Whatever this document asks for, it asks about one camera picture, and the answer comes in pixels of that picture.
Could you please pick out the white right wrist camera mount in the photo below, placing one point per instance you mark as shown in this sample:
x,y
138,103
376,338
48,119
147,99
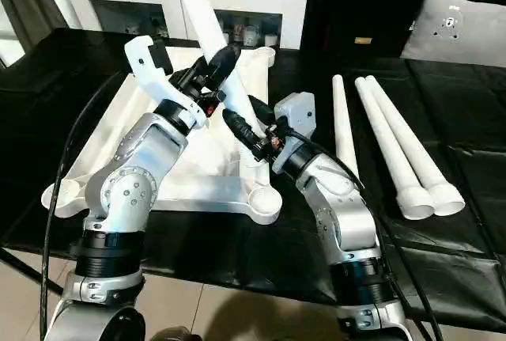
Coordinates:
x,y
294,113

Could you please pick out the white plastic table top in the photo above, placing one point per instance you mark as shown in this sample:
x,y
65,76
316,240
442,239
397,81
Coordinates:
x,y
198,191

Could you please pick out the black work mat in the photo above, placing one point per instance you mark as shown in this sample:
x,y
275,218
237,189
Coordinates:
x,y
458,119

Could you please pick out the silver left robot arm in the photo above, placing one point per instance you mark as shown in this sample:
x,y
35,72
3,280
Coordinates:
x,y
130,198

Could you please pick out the white plastic table leg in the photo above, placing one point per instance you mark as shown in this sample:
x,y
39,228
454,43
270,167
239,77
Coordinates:
x,y
415,139
391,147
344,127
198,9

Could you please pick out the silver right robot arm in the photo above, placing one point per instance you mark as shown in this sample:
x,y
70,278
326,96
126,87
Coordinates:
x,y
340,206

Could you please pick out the black stand leg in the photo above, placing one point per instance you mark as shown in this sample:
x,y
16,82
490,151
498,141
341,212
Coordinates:
x,y
20,262

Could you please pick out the grey cushion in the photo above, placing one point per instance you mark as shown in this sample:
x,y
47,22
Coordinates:
x,y
462,28

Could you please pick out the black furniture with yellow label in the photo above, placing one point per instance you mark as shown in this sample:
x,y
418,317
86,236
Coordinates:
x,y
364,1

